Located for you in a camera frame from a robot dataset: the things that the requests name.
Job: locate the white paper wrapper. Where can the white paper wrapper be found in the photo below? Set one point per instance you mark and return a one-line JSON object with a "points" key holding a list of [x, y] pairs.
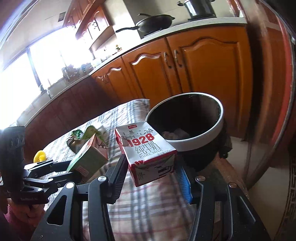
{"points": [[177, 134]]}

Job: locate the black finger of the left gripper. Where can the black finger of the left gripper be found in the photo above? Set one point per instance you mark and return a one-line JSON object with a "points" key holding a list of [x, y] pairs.
{"points": [[47, 166], [54, 181]]}

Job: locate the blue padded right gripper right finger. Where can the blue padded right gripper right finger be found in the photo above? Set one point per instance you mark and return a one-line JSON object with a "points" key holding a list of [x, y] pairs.
{"points": [[223, 212]]}

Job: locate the green drink pouch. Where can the green drink pouch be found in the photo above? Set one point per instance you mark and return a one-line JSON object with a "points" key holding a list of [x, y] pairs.
{"points": [[91, 130]]}

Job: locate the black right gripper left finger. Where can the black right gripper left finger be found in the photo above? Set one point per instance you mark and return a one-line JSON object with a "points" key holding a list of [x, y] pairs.
{"points": [[63, 219]]}

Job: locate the wooden lower kitchen cabinets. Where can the wooden lower kitchen cabinets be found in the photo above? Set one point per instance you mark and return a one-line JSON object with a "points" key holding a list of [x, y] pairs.
{"points": [[214, 59]]}

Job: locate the knife block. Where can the knife block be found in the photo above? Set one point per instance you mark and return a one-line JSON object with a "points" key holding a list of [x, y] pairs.
{"points": [[69, 72]]}

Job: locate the wooden upper kitchen cabinets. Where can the wooden upper kitchen cabinets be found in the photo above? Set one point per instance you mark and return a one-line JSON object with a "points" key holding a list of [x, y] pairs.
{"points": [[90, 21]]}

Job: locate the steel stock pot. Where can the steel stock pot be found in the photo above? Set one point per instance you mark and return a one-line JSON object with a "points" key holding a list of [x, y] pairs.
{"points": [[198, 9]]}

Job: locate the red white milk carton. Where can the red white milk carton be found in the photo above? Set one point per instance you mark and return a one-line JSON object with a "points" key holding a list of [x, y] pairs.
{"points": [[150, 157]]}

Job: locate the green snack bag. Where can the green snack bag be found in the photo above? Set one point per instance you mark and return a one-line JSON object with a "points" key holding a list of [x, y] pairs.
{"points": [[74, 142]]}

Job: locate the person's left hand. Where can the person's left hand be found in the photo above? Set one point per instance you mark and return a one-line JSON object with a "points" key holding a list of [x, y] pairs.
{"points": [[24, 218]]}

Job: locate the wooden glass sliding door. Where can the wooden glass sliding door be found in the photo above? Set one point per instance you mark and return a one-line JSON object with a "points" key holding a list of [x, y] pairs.
{"points": [[273, 56]]}

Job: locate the wooden kitchen cabinets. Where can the wooden kitchen cabinets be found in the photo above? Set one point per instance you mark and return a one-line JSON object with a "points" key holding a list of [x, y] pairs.
{"points": [[214, 59], [90, 21]]}

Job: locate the green red small carton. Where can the green red small carton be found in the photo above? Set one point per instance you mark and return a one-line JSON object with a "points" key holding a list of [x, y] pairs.
{"points": [[90, 158]]}

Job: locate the black white-rimmed trash bin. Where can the black white-rimmed trash bin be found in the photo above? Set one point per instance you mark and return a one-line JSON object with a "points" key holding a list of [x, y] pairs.
{"points": [[201, 115]]}

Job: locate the black wok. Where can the black wok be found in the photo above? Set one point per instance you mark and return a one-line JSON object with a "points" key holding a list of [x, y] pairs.
{"points": [[151, 24]]}

